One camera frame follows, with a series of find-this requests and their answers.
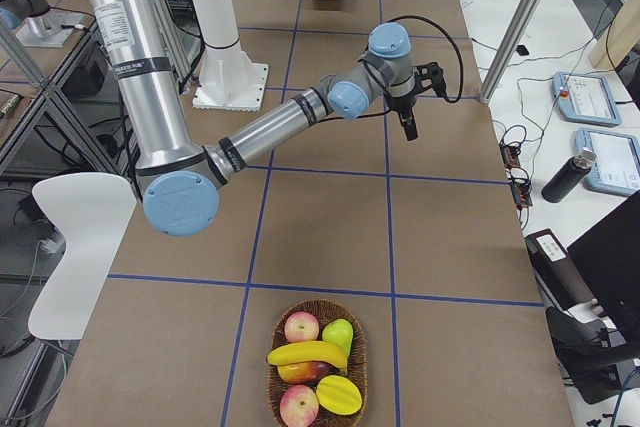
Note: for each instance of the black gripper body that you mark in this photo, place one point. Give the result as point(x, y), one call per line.
point(403, 106)

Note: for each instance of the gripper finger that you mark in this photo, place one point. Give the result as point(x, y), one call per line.
point(408, 124)

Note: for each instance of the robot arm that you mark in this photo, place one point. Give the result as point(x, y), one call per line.
point(180, 180)

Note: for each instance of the black water bottle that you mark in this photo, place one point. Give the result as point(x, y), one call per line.
point(569, 175)

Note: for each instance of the blue teach pendant tablet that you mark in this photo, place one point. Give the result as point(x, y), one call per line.
point(585, 99)

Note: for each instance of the green pear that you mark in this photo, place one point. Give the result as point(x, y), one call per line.
point(339, 332)

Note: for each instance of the pink red apple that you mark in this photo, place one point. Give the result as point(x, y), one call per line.
point(301, 326)

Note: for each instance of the black monitor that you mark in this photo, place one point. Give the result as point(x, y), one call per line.
point(607, 258)

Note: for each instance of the orange red mango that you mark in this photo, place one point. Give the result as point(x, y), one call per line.
point(307, 372)

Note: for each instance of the yellow star fruit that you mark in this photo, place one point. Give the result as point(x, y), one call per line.
point(339, 395)

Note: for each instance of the white chair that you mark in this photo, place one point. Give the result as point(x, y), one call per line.
point(92, 211)

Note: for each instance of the aluminium frame post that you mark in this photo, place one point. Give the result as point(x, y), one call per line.
point(515, 30)

